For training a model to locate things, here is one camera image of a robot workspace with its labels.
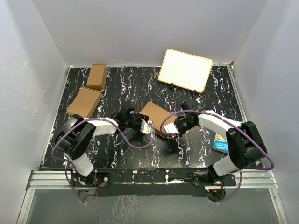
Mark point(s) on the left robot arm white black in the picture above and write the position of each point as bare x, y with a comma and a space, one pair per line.
75, 136

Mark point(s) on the aluminium frame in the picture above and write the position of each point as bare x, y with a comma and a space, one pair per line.
49, 200

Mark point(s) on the small whiteboard with wooden frame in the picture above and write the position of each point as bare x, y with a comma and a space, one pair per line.
185, 70

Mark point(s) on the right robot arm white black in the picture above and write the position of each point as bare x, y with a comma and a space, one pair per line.
245, 145

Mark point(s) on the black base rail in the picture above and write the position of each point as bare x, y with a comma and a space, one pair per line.
151, 181

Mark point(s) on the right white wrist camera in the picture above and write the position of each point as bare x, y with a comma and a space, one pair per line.
171, 130

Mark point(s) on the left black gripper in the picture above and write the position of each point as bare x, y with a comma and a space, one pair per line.
140, 118

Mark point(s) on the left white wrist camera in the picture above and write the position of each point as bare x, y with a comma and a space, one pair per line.
146, 127

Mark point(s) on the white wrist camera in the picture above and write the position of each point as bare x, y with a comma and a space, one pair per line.
171, 130
146, 127

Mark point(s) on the folded cardboard box upright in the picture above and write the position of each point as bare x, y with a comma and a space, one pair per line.
97, 77

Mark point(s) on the flat cardboard box stack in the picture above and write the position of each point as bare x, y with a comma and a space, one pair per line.
85, 102

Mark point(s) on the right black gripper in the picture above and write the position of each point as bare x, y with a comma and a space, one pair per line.
181, 133

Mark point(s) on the blue treehouse book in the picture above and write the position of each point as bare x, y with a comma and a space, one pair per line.
220, 143

